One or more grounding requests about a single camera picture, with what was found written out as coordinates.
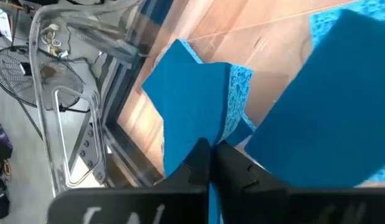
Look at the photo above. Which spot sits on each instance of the clear plastic bin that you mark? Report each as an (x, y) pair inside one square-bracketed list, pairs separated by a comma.
[(40, 93)]

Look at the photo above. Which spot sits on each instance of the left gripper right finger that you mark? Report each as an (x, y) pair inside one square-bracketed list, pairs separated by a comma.
[(289, 205)]

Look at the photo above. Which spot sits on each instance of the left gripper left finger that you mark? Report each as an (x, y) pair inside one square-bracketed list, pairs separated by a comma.
[(149, 205)]

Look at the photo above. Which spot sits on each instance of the white box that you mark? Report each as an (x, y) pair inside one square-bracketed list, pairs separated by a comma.
[(2, 21)]

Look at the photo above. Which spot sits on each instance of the black aluminium rig frame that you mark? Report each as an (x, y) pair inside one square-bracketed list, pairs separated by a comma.
[(124, 146)]

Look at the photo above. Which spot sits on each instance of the blue kitchen sponge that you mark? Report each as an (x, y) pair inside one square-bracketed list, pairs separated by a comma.
[(320, 25), (192, 109), (320, 109)]

